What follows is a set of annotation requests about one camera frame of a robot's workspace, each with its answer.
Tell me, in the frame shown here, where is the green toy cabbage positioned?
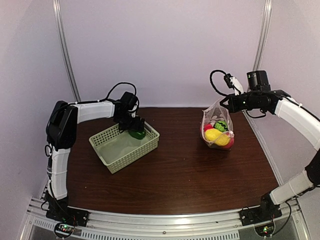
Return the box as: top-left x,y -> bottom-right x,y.
214,120 -> 229,133

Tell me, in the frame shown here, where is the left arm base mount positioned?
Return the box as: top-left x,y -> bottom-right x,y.
45,206 -> 89,227

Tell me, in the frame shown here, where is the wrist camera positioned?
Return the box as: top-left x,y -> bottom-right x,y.
223,73 -> 245,96
128,104 -> 139,118

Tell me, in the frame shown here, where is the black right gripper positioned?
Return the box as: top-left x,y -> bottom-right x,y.
220,91 -> 260,113

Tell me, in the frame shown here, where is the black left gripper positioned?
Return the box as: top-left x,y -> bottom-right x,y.
116,112 -> 145,132

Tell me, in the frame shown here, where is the green toy bell pepper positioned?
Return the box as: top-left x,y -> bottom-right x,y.
128,130 -> 146,140

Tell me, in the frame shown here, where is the right circuit board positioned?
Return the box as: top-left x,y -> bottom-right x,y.
254,223 -> 275,238

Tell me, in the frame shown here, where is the aluminium corner post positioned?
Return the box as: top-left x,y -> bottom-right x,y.
52,0 -> 81,102
252,0 -> 273,71

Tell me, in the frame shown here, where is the left aluminium corner post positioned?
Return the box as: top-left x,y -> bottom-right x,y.
52,0 -> 81,102

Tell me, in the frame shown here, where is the aluminium front frame rail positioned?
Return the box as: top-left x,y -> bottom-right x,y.
17,198 -> 311,240

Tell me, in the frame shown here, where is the yellow toy corn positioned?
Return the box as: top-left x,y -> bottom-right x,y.
204,128 -> 231,147

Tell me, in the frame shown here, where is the black camera cable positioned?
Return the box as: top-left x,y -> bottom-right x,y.
44,81 -> 140,157
209,69 -> 268,118

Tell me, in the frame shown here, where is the left circuit board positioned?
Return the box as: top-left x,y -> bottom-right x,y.
53,222 -> 75,239

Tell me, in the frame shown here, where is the green plastic basket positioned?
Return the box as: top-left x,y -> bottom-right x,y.
89,123 -> 160,174

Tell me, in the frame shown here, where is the circuit board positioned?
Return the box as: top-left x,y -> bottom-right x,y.
53,222 -> 75,239
254,223 -> 275,238

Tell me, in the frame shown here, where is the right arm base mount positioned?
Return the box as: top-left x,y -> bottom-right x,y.
239,204 -> 282,226

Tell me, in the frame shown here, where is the black right camera cable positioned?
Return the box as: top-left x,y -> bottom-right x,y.
209,69 -> 268,118

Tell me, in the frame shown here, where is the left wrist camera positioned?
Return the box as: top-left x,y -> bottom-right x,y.
128,104 -> 139,118

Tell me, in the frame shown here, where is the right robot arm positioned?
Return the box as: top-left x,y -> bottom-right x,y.
220,70 -> 320,221

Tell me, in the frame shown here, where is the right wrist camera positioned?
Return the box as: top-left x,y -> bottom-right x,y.
223,73 -> 245,96

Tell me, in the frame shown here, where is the clear zip top bag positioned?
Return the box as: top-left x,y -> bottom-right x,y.
200,99 -> 235,151

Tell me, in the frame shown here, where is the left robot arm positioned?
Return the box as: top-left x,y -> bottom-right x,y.
45,91 -> 145,222

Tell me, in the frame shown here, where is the black left camera cable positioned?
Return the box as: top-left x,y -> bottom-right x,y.
44,81 -> 140,157

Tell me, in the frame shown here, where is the red toy strawberry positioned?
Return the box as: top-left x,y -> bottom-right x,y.
203,123 -> 214,132

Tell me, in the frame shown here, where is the red toy apple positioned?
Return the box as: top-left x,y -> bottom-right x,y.
224,137 -> 235,149

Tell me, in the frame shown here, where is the right aluminium corner post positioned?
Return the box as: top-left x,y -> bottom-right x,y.
252,0 -> 273,71

